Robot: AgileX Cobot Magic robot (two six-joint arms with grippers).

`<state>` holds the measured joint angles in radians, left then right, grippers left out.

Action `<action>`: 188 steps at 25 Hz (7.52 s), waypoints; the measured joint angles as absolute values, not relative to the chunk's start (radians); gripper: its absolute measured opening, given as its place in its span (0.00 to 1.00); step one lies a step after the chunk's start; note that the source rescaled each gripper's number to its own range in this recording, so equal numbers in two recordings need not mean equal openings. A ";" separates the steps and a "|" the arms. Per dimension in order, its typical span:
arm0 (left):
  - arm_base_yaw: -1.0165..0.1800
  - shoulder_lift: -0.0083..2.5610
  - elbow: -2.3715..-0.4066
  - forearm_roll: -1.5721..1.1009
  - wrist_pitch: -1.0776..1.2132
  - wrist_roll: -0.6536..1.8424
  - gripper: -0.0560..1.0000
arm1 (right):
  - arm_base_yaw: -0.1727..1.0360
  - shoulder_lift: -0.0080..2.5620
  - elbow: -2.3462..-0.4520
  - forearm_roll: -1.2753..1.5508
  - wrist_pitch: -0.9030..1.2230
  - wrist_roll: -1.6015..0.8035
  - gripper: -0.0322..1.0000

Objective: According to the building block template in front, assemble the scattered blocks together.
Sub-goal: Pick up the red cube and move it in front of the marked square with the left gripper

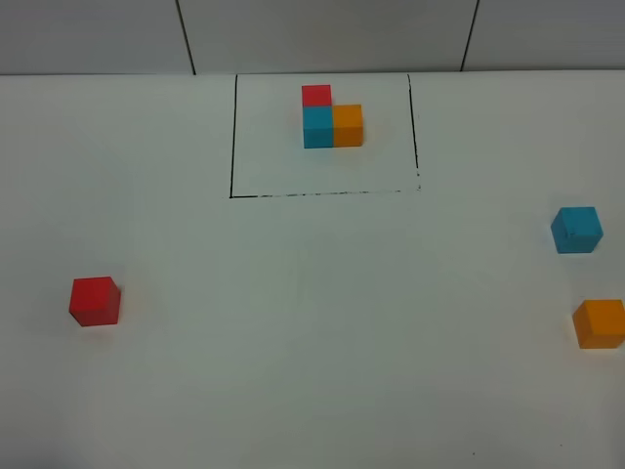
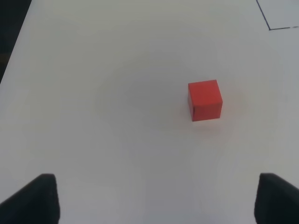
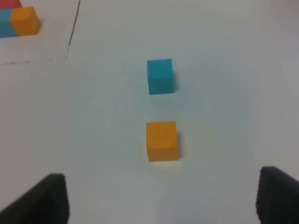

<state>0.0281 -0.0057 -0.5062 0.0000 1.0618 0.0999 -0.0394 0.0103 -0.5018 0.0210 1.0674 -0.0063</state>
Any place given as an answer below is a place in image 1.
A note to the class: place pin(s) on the orange template cube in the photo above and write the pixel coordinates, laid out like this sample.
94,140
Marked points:
348,126

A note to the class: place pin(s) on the red template cube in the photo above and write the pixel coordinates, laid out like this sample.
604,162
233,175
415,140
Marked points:
317,95

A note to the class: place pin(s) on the blue template cube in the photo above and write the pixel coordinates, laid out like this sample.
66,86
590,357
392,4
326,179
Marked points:
318,127

